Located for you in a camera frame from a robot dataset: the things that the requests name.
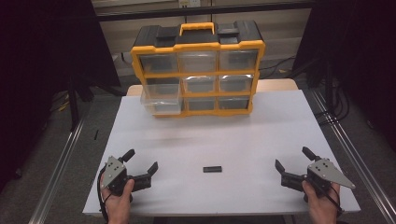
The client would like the set of clear drawers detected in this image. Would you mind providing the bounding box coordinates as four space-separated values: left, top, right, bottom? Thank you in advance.
138 49 260 112

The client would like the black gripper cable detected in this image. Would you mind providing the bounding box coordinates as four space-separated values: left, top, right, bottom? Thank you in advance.
312 178 345 217
96 166 112 224

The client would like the small black rectangular block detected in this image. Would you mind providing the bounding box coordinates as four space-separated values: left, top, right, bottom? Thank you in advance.
203 165 223 174

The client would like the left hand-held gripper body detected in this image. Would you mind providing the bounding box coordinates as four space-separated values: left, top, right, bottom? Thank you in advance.
101 155 139 197

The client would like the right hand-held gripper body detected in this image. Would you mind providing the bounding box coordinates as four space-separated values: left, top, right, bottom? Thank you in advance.
303 157 357 200

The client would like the black metal stand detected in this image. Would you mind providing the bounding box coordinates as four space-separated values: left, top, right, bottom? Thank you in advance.
67 73 81 132
323 59 336 115

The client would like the person's left hand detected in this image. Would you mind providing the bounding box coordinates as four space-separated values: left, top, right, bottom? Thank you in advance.
100 178 135 224

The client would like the black curtain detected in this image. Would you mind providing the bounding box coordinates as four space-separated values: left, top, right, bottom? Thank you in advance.
292 0 396 144
0 0 121 190

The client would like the clear plastic organizer drawer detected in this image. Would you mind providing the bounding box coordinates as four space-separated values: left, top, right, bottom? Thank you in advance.
139 82 184 115

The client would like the person's right hand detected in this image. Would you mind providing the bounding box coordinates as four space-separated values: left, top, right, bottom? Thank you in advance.
301 179 341 224

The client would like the bundle of black floor cables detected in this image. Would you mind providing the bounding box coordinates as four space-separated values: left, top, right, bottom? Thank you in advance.
314 77 351 126

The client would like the aluminium floor rail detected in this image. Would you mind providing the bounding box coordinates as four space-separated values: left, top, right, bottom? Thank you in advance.
310 89 396 224
28 117 86 224

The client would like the black horizontal bar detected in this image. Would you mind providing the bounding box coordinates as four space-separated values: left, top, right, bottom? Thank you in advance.
96 0 316 22

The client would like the yellow and black organizer cabinet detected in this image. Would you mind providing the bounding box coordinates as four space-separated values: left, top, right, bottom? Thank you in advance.
130 20 266 119

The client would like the thin black floor cable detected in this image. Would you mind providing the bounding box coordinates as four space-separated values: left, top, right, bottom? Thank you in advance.
259 55 296 79

